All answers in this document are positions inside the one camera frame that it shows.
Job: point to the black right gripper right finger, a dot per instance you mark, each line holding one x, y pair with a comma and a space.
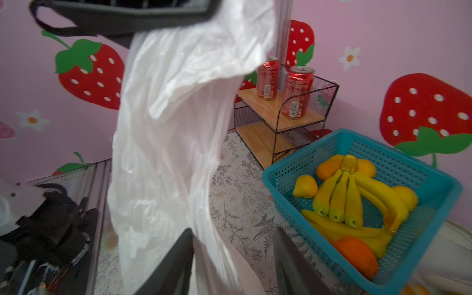
295, 276

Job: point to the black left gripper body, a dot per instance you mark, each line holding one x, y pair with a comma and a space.
119, 20

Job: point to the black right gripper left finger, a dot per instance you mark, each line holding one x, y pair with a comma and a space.
172, 276

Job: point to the white plastic bag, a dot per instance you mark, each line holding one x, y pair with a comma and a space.
177, 97

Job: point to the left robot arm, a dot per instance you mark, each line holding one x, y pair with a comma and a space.
90, 71

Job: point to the small orange tangerine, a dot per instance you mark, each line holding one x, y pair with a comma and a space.
359, 255

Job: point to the yellow banana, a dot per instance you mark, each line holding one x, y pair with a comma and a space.
346, 181

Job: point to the yellow lemon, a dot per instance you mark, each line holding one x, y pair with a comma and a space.
305, 187

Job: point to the white plastic tray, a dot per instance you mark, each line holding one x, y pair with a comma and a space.
446, 267

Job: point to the red soda can left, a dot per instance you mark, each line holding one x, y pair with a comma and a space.
268, 78

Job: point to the red soda can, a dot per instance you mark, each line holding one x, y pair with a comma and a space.
296, 94
268, 78

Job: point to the teal plastic basket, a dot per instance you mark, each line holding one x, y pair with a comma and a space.
437, 191

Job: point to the red soda can right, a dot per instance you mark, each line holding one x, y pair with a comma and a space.
296, 94

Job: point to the metal base rail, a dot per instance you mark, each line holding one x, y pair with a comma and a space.
66, 232

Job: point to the black wire wooden shelf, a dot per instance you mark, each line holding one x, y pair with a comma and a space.
274, 129

